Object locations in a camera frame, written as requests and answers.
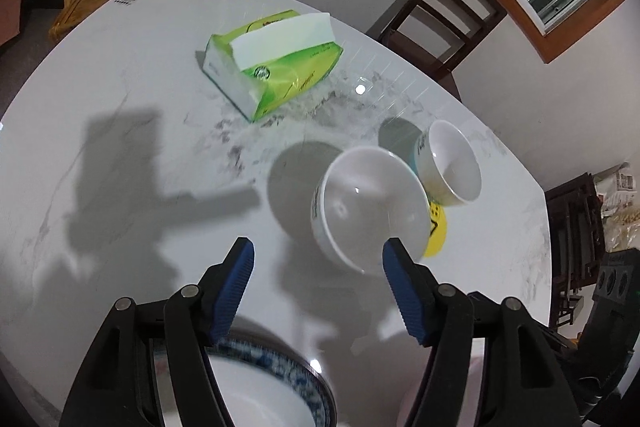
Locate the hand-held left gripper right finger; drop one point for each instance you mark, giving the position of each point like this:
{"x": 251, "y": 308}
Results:
{"x": 405, "y": 292}

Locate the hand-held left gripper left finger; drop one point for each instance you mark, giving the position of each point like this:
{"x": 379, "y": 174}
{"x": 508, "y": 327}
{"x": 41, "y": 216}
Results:
{"x": 232, "y": 287}

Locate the blue floral plate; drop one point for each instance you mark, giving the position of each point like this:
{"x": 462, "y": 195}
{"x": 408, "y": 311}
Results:
{"x": 280, "y": 359}

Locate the large white ribbed bowl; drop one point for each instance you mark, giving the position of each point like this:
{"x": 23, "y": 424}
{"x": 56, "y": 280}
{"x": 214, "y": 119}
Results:
{"x": 370, "y": 207}

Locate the small white striped bowl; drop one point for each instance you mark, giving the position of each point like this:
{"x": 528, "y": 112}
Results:
{"x": 450, "y": 162}

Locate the yellow sticker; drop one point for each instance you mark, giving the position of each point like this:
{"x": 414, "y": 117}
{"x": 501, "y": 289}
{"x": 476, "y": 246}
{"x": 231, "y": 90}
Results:
{"x": 436, "y": 232}

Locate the dark carved wooden chair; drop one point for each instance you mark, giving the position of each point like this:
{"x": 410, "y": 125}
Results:
{"x": 575, "y": 217}

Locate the white printed bag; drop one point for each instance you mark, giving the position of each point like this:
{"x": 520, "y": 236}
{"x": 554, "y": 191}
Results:
{"x": 622, "y": 184}

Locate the green tissue pack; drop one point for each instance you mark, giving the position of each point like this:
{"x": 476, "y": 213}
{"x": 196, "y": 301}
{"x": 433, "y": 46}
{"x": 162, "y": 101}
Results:
{"x": 280, "y": 72}

